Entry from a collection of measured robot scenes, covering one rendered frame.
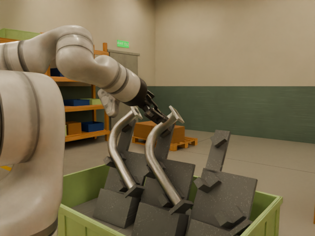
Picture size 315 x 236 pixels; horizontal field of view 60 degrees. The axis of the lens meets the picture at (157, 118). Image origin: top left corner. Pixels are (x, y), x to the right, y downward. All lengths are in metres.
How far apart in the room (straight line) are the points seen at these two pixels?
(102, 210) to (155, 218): 0.20
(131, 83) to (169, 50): 7.65
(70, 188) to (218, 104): 6.63
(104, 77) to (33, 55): 0.14
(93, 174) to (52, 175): 0.76
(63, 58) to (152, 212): 0.47
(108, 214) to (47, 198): 0.61
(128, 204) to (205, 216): 0.23
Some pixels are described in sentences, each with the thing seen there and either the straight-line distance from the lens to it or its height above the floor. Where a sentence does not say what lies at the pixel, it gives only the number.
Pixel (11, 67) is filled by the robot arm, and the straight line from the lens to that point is 0.57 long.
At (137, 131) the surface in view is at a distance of 5.96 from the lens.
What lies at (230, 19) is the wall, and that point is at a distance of 7.49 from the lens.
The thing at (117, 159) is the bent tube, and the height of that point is 1.02.
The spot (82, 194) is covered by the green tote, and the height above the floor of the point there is 0.88.
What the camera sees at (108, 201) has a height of 0.90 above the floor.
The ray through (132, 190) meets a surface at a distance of 0.84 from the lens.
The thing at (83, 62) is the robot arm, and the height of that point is 1.30.
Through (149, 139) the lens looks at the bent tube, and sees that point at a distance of 0.83.
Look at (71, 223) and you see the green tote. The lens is 0.73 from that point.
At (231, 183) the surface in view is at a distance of 0.75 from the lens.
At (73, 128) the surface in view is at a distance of 5.84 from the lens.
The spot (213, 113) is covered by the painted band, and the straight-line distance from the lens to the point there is 7.51.
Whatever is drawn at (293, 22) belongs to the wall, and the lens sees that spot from 7.01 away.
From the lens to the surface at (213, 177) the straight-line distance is 0.75.
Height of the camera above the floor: 1.26
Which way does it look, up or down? 7 degrees down
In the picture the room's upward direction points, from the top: straight up
